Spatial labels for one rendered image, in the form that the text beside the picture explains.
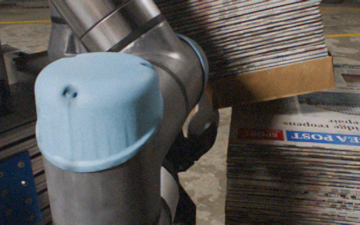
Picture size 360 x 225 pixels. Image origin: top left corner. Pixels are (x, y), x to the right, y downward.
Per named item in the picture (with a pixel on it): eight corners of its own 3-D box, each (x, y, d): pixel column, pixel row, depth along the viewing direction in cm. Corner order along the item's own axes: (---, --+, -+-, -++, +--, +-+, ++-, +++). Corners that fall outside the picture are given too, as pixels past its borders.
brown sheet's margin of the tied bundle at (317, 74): (153, 91, 70) (147, 69, 69) (316, 58, 63) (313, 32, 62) (129, 125, 55) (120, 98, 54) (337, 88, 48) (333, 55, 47)
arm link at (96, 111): (93, 34, 30) (102, 154, 34) (-6, 80, 20) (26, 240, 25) (190, 42, 28) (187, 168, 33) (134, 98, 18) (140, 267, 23)
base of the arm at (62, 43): (35, 56, 88) (28, 13, 84) (88, 44, 99) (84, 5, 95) (74, 69, 79) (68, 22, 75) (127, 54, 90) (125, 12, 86)
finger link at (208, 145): (224, 122, 49) (187, 157, 43) (227, 132, 50) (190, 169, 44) (195, 120, 52) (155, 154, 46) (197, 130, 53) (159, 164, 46)
